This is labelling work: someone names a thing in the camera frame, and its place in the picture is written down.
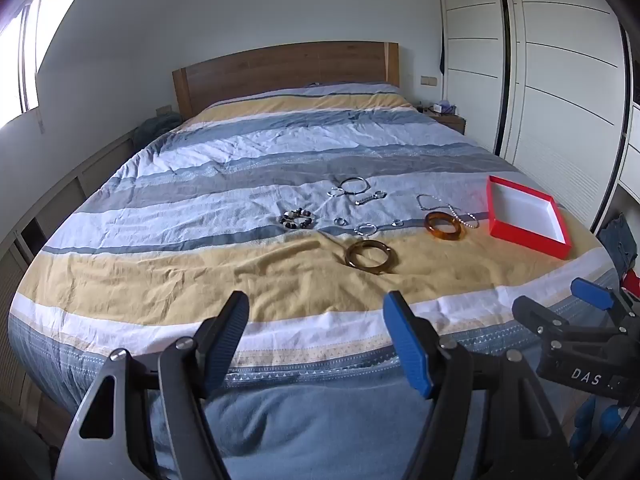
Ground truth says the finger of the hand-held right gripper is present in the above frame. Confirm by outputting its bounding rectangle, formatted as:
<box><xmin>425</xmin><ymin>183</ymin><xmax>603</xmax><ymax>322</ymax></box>
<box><xmin>570</xmin><ymin>277</ymin><xmax>640</xmax><ymax>332</ymax></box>
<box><xmin>511</xmin><ymin>295</ymin><xmax>622</xmax><ymax>362</ymax></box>

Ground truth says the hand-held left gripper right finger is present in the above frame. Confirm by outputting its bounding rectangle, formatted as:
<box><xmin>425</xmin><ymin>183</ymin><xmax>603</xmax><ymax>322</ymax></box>
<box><xmin>382</xmin><ymin>291</ymin><xmax>573</xmax><ymax>480</ymax></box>

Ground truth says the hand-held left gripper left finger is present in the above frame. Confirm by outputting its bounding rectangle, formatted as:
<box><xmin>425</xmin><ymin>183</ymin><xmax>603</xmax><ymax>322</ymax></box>
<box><xmin>54</xmin><ymin>290</ymin><xmax>251</xmax><ymax>480</ymax></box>

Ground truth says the dark brown bangle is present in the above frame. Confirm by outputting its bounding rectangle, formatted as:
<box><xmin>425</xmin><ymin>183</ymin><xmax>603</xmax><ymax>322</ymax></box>
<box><xmin>344</xmin><ymin>240</ymin><xmax>395</xmax><ymax>275</ymax></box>

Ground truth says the red jewelry box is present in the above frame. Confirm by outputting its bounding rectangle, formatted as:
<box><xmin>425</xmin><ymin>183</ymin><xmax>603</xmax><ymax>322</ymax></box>
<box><xmin>487</xmin><ymin>175</ymin><xmax>572</xmax><ymax>260</ymax></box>

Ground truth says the amber bangle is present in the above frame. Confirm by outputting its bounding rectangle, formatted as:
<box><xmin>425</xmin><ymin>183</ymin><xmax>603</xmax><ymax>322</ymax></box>
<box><xmin>424</xmin><ymin>212</ymin><xmax>466</xmax><ymax>241</ymax></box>

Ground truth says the dark beaded bracelet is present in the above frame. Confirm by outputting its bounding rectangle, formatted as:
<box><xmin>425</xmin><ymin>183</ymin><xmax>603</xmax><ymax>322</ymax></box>
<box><xmin>279</xmin><ymin>210</ymin><xmax>315</xmax><ymax>231</ymax></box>

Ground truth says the person's right hand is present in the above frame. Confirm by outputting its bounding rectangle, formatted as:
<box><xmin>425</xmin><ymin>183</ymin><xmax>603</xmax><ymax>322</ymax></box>
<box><xmin>571</xmin><ymin>394</ymin><xmax>633</xmax><ymax>456</ymax></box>

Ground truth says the folded jeans pile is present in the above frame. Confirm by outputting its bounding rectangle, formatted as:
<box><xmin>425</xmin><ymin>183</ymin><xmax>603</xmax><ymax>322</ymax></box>
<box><xmin>599</xmin><ymin>212</ymin><xmax>640</xmax><ymax>277</ymax></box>

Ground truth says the bed with striped duvet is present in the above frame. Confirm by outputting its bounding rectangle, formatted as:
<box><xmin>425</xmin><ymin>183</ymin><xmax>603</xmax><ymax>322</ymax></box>
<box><xmin>7</xmin><ymin>82</ymin><xmax>621</xmax><ymax>480</ymax></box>

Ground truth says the wooden nightstand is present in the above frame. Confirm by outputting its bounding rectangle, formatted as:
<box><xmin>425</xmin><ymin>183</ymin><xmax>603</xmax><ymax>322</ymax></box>
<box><xmin>430</xmin><ymin>112</ymin><xmax>467</xmax><ymax>135</ymax></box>

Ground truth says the white wardrobe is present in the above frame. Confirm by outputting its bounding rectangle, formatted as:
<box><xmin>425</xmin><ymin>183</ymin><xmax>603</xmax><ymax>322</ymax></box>
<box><xmin>435</xmin><ymin>0</ymin><xmax>640</xmax><ymax>233</ymax></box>

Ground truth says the blue cloth pile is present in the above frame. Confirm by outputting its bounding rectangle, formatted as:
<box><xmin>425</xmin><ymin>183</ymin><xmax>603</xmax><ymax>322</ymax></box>
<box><xmin>132</xmin><ymin>112</ymin><xmax>184</xmax><ymax>151</ymax></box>

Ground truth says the low white cabinet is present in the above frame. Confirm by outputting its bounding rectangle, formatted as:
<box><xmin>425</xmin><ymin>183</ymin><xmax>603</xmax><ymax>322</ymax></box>
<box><xmin>0</xmin><ymin>130</ymin><xmax>137</xmax><ymax>311</ymax></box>

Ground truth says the wooden headboard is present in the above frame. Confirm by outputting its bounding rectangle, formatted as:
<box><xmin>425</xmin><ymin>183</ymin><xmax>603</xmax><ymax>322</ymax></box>
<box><xmin>172</xmin><ymin>41</ymin><xmax>401</xmax><ymax>122</ymax></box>

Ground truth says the window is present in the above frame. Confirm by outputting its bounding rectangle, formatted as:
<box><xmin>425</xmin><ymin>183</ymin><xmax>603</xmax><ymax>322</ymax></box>
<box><xmin>0</xmin><ymin>0</ymin><xmax>57</xmax><ymax>127</ymax></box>

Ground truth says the thin silver chain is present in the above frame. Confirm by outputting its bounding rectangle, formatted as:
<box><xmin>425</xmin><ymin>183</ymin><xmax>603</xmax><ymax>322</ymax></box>
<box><xmin>416</xmin><ymin>193</ymin><xmax>451</xmax><ymax>212</ymax></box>

